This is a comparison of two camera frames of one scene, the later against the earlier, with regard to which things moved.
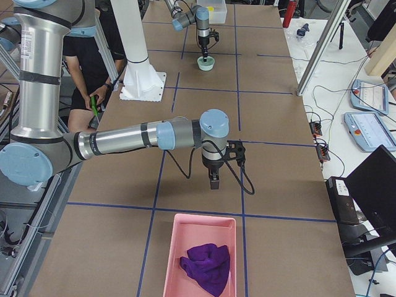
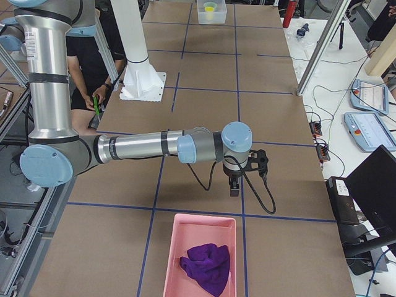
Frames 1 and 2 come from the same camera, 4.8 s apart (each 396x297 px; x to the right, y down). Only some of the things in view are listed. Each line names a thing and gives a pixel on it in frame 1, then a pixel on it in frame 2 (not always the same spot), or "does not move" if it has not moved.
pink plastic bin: x=189 y=231 does not move
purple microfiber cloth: x=209 y=265 does not move
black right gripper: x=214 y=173 to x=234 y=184
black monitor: x=373 y=187 does not move
